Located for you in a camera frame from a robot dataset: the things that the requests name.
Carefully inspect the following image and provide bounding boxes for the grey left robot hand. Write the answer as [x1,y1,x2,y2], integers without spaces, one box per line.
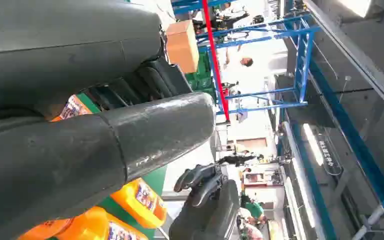
[0,0,217,240]

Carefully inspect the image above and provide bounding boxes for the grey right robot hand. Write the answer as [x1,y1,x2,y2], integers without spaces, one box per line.
[168,163,241,240]

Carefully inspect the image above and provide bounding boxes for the orange drink bottle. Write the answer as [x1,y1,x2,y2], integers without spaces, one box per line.
[55,205,150,240]
[110,177,168,230]
[17,217,74,240]
[50,94,94,123]

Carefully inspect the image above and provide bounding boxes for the person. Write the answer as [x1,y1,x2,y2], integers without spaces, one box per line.
[219,44,256,88]
[239,193,270,240]

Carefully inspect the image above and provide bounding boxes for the ribbed grey left arm sleeve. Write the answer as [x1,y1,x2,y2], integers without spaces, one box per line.
[0,110,45,133]

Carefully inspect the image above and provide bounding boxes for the long ceiling light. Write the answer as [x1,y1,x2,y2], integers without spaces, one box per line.
[301,123,325,167]

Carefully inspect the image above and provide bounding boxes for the hanging sign with lettering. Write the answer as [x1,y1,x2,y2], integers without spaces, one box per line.
[315,136,344,177]

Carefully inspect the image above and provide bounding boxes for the green plastic crate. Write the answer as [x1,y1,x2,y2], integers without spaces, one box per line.
[184,51,217,102]

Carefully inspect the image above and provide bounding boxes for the brown cardboard box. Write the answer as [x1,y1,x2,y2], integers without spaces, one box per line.
[165,19,200,74]

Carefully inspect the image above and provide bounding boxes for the red upright pole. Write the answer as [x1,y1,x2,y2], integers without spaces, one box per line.
[201,0,231,123]

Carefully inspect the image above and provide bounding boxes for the blue metal rack frame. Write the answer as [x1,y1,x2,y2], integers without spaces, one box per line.
[171,0,322,117]

